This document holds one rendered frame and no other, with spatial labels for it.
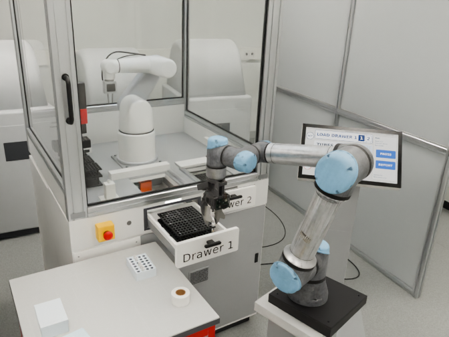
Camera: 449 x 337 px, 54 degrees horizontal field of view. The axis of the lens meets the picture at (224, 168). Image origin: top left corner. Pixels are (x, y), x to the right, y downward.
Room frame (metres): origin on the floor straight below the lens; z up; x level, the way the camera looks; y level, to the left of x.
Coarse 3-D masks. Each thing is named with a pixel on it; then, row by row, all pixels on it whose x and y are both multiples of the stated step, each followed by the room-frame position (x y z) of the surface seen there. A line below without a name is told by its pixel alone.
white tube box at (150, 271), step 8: (136, 256) 1.58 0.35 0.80; (144, 256) 1.59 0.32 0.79; (128, 264) 1.54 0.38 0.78; (136, 264) 1.52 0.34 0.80; (144, 264) 1.53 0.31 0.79; (152, 264) 1.53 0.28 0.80; (136, 272) 1.47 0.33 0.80; (144, 272) 1.47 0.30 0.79; (152, 272) 1.49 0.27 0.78; (136, 280) 1.46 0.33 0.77
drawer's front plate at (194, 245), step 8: (216, 232) 1.58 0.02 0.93; (224, 232) 1.59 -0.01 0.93; (232, 232) 1.61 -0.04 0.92; (184, 240) 1.51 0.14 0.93; (192, 240) 1.51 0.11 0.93; (200, 240) 1.53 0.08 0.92; (216, 240) 1.57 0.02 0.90; (224, 240) 1.59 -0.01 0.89; (232, 240) 1.61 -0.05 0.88; (176, 248) 1.47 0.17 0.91; (184, 248) 1.49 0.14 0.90; (192, 248) 1.51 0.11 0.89; (200, 248) 1.53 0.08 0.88; (208, 248) 1.55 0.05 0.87; (216, 248) 1.57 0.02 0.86; (224, 248) 1.59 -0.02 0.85; (232, 248) 1.61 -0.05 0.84; (176, 256) 1.47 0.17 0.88; (184, 256) 1.49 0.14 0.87; (208, 256) 1.55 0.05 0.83; (216, 256) 1.57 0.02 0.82; (176, 264) 1.47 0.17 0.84; (184, 264) 1.49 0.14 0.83
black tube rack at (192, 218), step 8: (184, 208) 1.83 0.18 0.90; (192, 208) 1.84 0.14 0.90; (160, 216) 1.76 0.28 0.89; (168, 216) 1.76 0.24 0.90; (176, 216) 1.76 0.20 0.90; (184, 216) 1.76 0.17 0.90; (192, 216) 1.76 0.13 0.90; (200, 216) 1.76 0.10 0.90; (160, 224) 1.74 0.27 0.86; (168, 224) 1.68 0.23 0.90; (176, 224) 1.73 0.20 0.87; (184, 224) 1.69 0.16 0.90; (192, 224) 1.69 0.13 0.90; (200, 224) 1.69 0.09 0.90; (168, 232) 1.67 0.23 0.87; (176, 232) 1.61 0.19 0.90; (200, 232) 1.67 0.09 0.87; (208, 232) 1.67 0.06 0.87; (176, 240) 1.60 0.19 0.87
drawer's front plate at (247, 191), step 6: (252, 186) 2.06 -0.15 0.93; (228, 192) 1.97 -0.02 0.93; (234, 192) 1.99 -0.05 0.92; (240, 192) 2.01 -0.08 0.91; (246, 192) 2.03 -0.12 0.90; (252, 192) 2.05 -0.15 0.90; (246, 198) 2.03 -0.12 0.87; (252, 198) 2.05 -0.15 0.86; (234, 204) 1.99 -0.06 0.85; (240, 204) 2.01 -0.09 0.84; (246, 204) 2.03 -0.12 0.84; (252, 204) 2.05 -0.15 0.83; (210, 210) 1.92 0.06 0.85; (222, 210) 1.96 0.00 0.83; (228, 210) 1.97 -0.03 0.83
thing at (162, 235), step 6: (186, 204) 1.89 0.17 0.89; (192, 204) 1.90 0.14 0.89; (156, 210) 1.81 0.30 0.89; (162, 210) 1.82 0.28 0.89; (168, 210) 1.84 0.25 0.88; (198, 210) 1.86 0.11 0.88; (150, 216) 1.75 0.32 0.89; (156, 216) 1.80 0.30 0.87; (150, 222) 1.73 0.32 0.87; (156, 222) 1.70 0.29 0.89; (150, 228) 1.73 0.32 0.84; (156, 228) 1.68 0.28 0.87; (162, 228) 1.65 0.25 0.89; (216, 228) 1.72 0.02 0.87; (222, 228) 1.68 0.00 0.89; (156, 234) 1.68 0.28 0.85; (162, 234) 1.63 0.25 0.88; (168, 234) 1.60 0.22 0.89; (162, 240) 1.62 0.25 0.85; (168, 240) 1.58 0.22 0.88; (174, 240) 1.65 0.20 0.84; (168, 246) 1.57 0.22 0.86; (174, 246) 1.53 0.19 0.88; (174, 252) 1.52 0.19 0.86
